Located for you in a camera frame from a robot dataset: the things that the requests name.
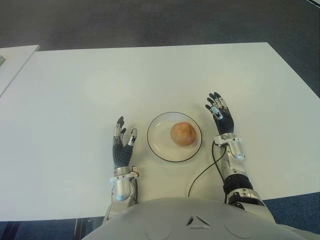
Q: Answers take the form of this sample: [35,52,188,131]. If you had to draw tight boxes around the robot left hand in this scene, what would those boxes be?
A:
[111,115,139,170]

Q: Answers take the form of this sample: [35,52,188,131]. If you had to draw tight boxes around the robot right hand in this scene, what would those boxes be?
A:
[204,91,236,137]

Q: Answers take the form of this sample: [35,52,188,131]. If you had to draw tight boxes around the red yellow apple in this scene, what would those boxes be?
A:
[170,121,196,146]

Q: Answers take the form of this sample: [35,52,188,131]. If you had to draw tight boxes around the white plate black rim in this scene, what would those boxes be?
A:
[146,111,203,164]

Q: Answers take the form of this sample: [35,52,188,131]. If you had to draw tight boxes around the metal table leg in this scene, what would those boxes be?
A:
[74,217,106,237]

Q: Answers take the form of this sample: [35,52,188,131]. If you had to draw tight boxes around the grey robot torso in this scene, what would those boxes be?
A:
[81,196,288,240]

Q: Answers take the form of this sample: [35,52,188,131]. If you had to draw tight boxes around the white side table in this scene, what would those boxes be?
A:
[0,44,40,98]

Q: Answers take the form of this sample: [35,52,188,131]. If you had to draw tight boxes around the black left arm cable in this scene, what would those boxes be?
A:
[131,174,140,203]

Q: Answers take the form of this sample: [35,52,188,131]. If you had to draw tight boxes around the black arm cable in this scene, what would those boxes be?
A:
[131,174,140,203]
[187,141,227,203]

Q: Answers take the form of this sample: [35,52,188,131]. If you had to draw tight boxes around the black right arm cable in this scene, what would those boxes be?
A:
[187,141,227,203]

